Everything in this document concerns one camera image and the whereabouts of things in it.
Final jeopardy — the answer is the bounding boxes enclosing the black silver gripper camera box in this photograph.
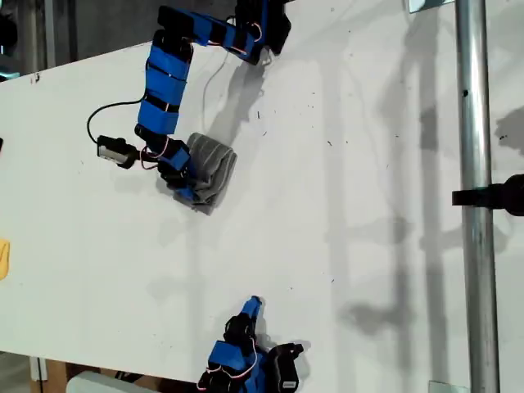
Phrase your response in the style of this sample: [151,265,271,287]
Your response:
[96,134,139,170]
[268,342,305,393]

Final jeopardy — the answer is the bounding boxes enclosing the wooden table support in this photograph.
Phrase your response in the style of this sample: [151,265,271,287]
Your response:
[43,359,69,393]

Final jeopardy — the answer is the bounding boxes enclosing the thin white wire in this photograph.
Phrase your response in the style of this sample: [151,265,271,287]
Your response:
[201,53,231,124]

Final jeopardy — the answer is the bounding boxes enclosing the black clamp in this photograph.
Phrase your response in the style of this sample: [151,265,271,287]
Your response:
[451,174,524,217]

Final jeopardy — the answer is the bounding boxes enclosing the grey striped towel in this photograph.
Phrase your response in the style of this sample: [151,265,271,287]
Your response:
[185,132,239,218]

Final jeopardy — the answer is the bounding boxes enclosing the white box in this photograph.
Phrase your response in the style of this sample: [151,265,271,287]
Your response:
[65,370,165,393]

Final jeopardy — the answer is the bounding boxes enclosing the steel post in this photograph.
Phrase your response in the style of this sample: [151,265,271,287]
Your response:
[454,0,501,393]

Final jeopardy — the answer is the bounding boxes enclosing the black camera cable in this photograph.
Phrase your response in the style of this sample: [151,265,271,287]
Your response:
[86,97,145,145]

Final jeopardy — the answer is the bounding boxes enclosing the yellow object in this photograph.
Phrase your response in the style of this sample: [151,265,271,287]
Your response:
[0,237,11,282]

